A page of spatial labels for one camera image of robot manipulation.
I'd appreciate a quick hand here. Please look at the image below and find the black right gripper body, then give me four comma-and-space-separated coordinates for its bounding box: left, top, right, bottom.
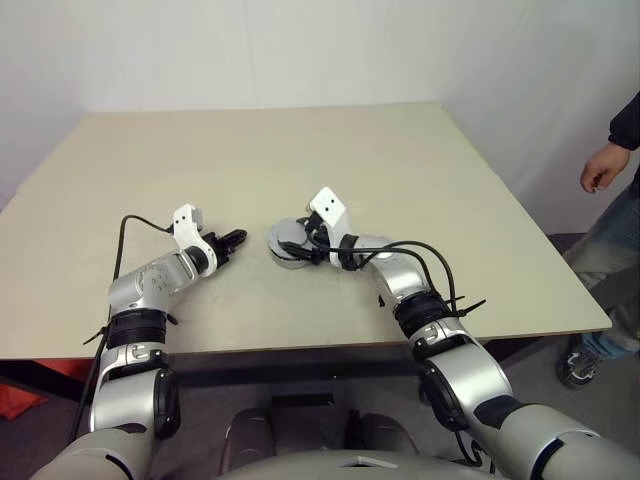
305, 222, 331, 254

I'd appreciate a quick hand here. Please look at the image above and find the orange red object under table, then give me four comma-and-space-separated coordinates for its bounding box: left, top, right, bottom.
0, 357, 86, 421

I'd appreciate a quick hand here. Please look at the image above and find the person's blue jeans leg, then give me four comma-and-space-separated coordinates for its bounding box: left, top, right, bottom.
562, 184, 640, 361

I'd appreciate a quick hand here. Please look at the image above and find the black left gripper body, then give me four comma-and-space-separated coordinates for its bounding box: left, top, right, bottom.
203, 232, 234, 266

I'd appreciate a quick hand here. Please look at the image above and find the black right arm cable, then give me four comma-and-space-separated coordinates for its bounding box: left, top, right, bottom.
312, 239, 486, 466

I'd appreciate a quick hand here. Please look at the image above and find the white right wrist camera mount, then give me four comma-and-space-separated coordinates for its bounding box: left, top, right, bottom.
307, 186, 354, 271

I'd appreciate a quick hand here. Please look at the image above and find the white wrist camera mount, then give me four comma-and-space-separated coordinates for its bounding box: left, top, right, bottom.
307, 186, 354, 271
172, 203, 219, 276

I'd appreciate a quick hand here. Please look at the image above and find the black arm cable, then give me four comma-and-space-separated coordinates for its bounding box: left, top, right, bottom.
69, 214, 175, 444
312, 239, 486, 466

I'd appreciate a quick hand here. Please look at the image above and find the dark rounded shape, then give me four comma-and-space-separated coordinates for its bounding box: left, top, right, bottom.
344, 411, 419, 456
219, 407, 279, 466

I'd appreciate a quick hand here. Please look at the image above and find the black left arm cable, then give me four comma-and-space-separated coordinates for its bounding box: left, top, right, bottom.
69, 214, 175, 444

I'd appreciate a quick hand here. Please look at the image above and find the person's bare hand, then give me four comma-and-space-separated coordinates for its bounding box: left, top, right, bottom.
579, 143, 631, 192

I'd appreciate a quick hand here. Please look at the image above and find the grey round motor lid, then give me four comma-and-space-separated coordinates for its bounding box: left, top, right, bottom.
264, 217, 314, 257

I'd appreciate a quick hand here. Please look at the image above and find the grey robot torso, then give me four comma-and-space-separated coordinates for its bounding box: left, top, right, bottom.
29, 444, 501, 480

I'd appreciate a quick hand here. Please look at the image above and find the black table frame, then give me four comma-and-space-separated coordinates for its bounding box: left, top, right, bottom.
0, 337, 571, 401

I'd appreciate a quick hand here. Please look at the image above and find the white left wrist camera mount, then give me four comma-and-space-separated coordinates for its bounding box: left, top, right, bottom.
172, 203, 219, 276

